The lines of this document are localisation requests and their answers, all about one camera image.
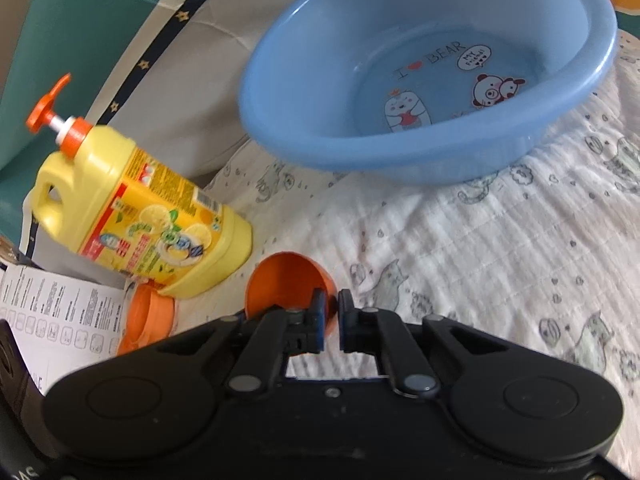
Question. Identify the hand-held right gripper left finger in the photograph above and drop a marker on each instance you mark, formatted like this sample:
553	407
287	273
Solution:
316	325

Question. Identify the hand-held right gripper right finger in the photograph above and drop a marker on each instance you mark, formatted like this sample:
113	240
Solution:
345	322

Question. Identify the small orange cup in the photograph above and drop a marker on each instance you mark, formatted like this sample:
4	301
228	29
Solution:
280	280

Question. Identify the blue plastic basin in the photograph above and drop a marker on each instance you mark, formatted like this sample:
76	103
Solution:
310	125

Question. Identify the white printed paper sheet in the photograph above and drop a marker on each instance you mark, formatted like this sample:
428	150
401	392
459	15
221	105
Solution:
55	320

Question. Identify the white printed blanket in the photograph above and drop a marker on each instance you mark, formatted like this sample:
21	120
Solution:
475	260

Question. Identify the orange bowl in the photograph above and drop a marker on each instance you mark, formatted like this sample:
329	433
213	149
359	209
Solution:
147	320

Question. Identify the yellow detergent bottle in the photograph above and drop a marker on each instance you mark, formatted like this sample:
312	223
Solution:
150	220

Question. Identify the grey star-trimmed quilt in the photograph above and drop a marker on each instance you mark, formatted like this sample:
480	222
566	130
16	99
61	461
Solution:
190	85

